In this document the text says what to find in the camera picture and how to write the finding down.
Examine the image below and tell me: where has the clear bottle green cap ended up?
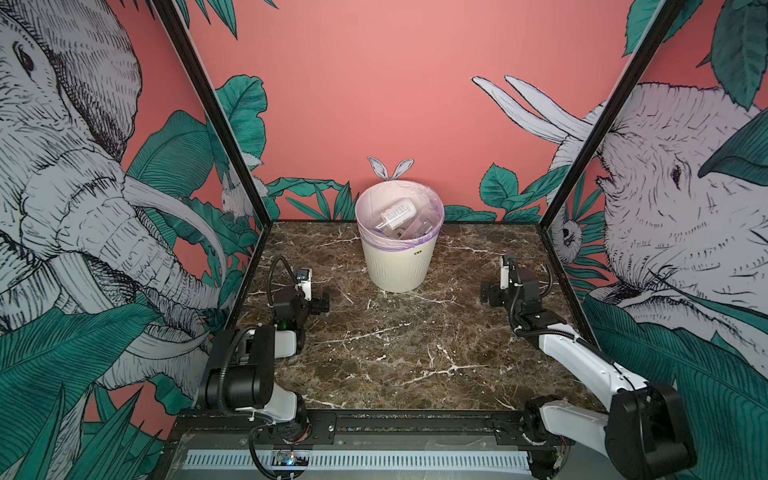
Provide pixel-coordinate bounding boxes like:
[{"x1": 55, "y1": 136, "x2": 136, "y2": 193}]
[{"x1": 400, "y1": 215, "x2": 433, "y2": 240}]

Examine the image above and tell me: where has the white bottle yellow triangle label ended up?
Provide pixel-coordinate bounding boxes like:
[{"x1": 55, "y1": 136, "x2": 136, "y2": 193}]
[{"x1": 376, "y1": 198, "x2": 417, "y2": 231}]

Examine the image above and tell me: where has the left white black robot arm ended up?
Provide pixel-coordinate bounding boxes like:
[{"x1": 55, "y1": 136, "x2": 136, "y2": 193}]
[{"x1": 193, "y1": 287, "x2": 330, "y2": 444}]

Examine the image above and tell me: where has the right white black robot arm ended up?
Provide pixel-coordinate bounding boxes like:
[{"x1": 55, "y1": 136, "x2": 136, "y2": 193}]
[{"x1": 480, "y1": 280, "x2": 698, "y2": 479}]

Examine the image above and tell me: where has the cream ribbed waste bin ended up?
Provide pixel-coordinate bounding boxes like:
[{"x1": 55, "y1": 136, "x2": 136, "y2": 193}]
[{"x1": 362, "y1": 237, "x2": 437, "y2": 293}]

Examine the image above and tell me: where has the pink plastic bin liner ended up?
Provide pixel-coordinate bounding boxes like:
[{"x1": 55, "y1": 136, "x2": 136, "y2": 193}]
[{"x1": 355, "y1": 180, "x2": 445, "y2": 252}]

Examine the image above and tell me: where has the white vented strip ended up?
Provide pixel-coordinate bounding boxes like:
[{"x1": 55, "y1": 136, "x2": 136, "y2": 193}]
[{"x1": 182, "y1": 449, "x2": 531, "y2": 474}]

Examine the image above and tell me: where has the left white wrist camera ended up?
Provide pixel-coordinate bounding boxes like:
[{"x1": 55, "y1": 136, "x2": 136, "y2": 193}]
[{"x1": 294, "y1": 268, "x2": 312, "y2": 301}]

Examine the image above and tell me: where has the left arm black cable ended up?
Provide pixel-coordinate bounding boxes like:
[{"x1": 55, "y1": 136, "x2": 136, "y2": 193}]
[{"x1": 266, "y1": 254, "x2": 301, "y2": 307}]

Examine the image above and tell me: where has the black front rail frame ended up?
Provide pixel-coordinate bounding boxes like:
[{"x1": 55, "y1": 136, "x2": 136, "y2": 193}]
[{"x1": 149, "y1": 409, "x2": 676, "y2": 480}]

